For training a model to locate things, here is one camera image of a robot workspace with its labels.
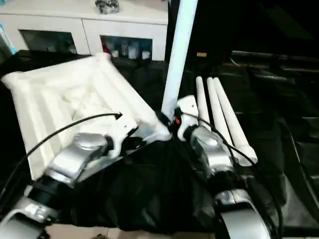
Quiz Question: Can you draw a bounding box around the white plastic table leg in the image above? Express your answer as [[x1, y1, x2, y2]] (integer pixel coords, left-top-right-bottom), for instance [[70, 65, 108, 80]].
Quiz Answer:
[[195, 76, 213, 128], [206, 77, 241, 150], [214, 77, 258, 166], [162, 0, 198, 122]]

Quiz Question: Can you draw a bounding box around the white plastic table top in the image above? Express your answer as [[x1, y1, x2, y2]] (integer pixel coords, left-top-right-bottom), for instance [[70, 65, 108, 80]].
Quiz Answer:
[[0, 52, 172, 181]]

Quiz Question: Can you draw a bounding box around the black mat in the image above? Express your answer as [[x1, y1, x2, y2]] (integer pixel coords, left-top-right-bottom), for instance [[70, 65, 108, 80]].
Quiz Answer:
[[0, 50, 319, 237]]

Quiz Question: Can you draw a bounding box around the grey object on cabinet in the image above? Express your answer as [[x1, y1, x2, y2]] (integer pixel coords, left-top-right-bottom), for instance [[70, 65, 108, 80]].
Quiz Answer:
[[95, 0, 120, 14]]

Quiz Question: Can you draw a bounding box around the white cabinet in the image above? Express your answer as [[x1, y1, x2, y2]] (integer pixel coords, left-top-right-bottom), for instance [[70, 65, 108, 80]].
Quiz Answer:
[[0, 0, 169, 61]]

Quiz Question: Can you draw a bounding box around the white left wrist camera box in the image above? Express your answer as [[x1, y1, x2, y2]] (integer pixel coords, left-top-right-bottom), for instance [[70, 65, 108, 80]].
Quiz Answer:
[[106, 117, 140, 159]]

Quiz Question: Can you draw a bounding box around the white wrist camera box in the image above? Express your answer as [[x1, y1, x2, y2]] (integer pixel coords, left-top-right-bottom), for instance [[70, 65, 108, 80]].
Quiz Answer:
[[175, 96, 200, 129], [106, 117, 140, 159]]

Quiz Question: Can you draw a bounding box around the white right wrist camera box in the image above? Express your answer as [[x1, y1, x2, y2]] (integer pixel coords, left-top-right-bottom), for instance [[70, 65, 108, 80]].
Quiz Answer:
[[175, 96, 200, 129]]

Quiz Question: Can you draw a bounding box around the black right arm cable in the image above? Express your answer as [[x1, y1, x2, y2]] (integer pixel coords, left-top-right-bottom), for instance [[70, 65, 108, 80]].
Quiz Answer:
[[180, 113, 286, 236]]

